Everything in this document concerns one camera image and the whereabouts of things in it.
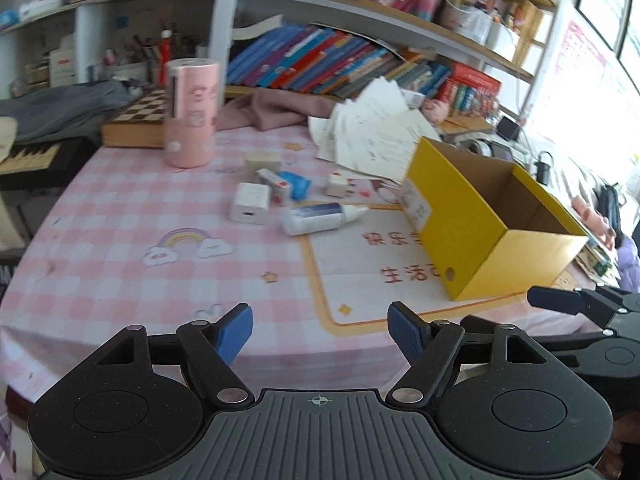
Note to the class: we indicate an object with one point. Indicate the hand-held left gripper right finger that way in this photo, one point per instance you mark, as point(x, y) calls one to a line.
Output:
point(406, 332)

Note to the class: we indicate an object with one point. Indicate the wooden chessboard box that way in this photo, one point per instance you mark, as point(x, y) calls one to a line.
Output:
point(135, 122)

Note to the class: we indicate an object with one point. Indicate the white shelf post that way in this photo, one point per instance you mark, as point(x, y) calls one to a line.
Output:
point(222, 10)

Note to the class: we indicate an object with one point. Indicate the pink checkered tablecloth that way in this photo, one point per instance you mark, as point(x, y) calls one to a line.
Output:
point(150, 260)

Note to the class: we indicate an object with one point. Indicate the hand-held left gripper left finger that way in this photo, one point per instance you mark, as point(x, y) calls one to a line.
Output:
point(234, 332)

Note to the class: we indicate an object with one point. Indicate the dusty pink cloth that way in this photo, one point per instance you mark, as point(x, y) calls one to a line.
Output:
point(280, 107)

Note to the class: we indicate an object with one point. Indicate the beige eraser block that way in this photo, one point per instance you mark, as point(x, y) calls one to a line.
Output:
point(262, 164)

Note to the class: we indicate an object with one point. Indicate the wall calendar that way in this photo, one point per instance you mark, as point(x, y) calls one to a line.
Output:
point(582, 60)

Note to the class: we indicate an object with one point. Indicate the yellow cardboard box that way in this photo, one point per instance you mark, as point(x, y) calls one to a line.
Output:
point(460, 220)

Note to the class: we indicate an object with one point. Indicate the grey cloth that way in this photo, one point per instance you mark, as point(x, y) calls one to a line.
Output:
point(60, 107)

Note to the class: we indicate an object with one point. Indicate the white plastic bottle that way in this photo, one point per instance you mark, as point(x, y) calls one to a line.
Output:
point(315, 217)

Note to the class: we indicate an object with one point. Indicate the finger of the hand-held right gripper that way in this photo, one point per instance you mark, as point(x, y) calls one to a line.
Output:
point(555, 299)
point(565, 343)

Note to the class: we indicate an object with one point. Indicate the pink pig toy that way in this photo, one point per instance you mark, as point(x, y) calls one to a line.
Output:
point(436, 110)

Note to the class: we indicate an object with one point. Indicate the red boxed book set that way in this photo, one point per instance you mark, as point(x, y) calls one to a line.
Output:
point(467, 90)

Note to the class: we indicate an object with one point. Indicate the cup of pens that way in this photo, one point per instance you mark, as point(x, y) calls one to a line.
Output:
point(155, 57)

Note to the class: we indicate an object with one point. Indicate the white red correction tape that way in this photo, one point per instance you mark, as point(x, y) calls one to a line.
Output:
point(275, 186)

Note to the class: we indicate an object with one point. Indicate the small white red stamp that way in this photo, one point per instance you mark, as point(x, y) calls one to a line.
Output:
point(337, 186)

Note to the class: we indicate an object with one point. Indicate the pink cylindrical sticker container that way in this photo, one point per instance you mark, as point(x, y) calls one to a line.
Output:
point(192, 110)

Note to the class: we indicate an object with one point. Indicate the black piano keyboard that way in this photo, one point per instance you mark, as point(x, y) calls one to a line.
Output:
point(35, 162)

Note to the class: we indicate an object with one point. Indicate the stack of printed papers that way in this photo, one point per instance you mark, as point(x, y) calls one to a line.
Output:
point(375, 130)

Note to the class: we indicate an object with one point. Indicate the row of colourful books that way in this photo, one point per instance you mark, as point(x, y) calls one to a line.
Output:
point(330, 62)

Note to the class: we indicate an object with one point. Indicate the small black device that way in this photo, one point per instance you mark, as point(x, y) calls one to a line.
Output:
point(508, 127)

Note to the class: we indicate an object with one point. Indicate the white charger plug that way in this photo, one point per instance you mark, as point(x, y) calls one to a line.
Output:
point(249, 203)

